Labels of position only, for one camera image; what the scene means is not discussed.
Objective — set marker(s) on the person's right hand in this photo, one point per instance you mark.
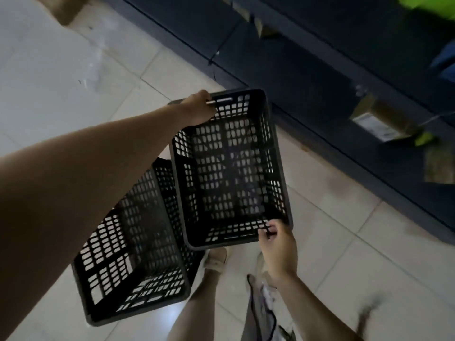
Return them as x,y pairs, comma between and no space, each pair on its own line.
279,252

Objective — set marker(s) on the person's left hand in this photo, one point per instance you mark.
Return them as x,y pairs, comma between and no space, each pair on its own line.
193,110

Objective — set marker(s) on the person's right thumb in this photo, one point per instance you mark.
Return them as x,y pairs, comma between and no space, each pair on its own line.
264,236

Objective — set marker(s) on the person's left fingers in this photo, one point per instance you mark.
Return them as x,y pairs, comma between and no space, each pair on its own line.
209,97

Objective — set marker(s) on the black perforated plastic crate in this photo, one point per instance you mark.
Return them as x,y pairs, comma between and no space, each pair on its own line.
231,166
138,245

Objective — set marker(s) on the person's right forearm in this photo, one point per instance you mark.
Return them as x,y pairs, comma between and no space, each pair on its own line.
309,308

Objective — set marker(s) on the person's left forearm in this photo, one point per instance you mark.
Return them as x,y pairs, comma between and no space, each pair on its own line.
81,188

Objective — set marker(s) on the beige left shoe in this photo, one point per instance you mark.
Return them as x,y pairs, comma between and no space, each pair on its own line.
215,259

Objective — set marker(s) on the grey patterned garment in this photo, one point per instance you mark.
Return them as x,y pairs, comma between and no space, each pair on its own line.
265,312

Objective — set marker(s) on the row of shelf price tags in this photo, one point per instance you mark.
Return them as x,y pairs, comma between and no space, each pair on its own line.
256,17

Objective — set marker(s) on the person's left leg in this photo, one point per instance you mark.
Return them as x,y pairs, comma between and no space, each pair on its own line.
193,308

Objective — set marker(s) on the dark blue shelf unit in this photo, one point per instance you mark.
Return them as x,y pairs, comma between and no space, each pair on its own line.
320,74

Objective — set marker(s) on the cardboard box with white label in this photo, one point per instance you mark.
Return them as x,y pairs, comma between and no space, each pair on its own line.
382,118

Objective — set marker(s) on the small green item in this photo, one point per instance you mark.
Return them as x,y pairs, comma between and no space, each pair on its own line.
426,139

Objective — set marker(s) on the brown woven item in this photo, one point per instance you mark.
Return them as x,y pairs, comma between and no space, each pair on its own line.
440,163

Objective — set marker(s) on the bright green package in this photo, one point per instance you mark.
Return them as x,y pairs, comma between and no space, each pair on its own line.
426,5

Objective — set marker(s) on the blue package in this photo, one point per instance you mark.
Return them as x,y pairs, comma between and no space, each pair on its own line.
444,63

